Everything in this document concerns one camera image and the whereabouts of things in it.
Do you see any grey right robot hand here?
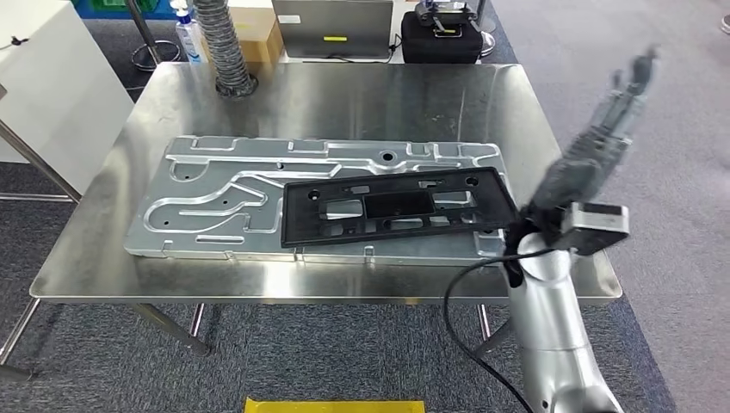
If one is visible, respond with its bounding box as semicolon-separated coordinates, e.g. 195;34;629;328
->
527;44;661;224

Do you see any black plastic plate frame part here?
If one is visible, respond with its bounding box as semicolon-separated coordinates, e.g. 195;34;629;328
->
281;166;519;249

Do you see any white desk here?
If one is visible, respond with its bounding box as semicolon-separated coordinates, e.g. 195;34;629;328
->
279;0;494;65

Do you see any hand sanitizer pump bottle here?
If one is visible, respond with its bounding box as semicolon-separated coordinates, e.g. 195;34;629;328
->
170;0;207;65

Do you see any black carry case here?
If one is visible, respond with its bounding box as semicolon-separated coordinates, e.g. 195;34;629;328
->
400;11;485;65

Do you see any steel side table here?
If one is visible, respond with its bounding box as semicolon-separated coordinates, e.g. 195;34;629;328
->
0;83;82;205

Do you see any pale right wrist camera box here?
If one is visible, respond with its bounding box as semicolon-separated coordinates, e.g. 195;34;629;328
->
561;202;630;256

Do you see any machined aluminium fixture plate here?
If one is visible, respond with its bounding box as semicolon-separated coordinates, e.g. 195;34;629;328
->
123;134;511;268

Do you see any black stanchion with round base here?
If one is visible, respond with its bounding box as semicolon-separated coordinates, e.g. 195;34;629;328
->
124;0;182;73

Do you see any grey flexible hose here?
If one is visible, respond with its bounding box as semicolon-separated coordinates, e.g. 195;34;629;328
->
192;0;259;99

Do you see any grey laptop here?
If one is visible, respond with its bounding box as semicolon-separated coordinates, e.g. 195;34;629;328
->
271;0;395;60

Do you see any blue crate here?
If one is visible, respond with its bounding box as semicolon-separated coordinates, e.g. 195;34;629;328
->
71;0;179;21

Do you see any round silver stand base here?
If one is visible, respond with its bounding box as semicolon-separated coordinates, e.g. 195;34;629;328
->
478;0;498;59

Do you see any black camera cable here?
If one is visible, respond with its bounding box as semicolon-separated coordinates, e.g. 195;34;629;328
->
443;248;566;413

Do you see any brown cardboard box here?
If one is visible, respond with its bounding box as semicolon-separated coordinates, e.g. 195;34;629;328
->
227;0;285;65

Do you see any stainless steel workbench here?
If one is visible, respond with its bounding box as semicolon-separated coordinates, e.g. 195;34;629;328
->
0;61;624;382

